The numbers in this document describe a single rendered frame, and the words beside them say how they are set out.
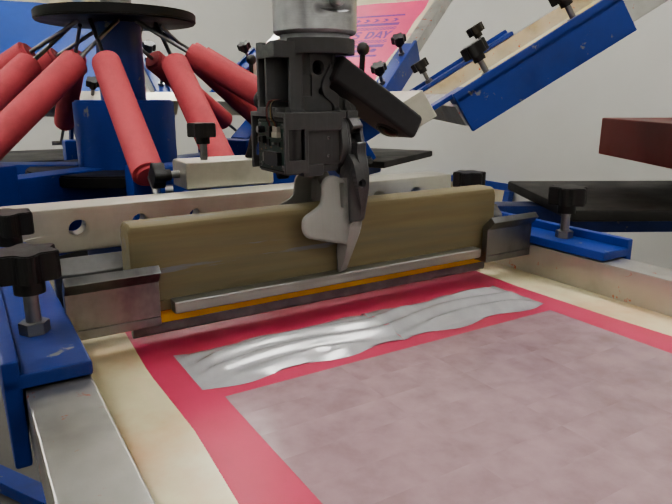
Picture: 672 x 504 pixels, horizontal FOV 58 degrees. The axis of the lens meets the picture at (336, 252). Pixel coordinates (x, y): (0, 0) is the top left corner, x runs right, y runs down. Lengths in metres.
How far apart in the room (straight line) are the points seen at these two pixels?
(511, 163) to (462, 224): 2.46
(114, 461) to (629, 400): 0.34
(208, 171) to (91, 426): 0.51
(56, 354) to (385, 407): 0.22
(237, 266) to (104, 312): 0.12
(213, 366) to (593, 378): 0.29
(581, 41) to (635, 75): 1.66
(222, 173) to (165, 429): 0.47
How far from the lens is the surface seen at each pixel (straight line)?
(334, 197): 0.56
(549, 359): 0.53
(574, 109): 2.91
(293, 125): 0.53
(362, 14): 2.37
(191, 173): 0.81
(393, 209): 0.62
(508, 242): 0.73
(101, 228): 0.74
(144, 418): 0.43
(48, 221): 0.73
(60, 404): 0.39
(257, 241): 0.55
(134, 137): 1.01
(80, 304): 0.50
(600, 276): 0.70
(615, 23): 1.12
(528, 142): 3.07
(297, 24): 0.55
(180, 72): 1.18
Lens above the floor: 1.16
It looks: 15 degrees down
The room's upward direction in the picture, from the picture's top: straight up
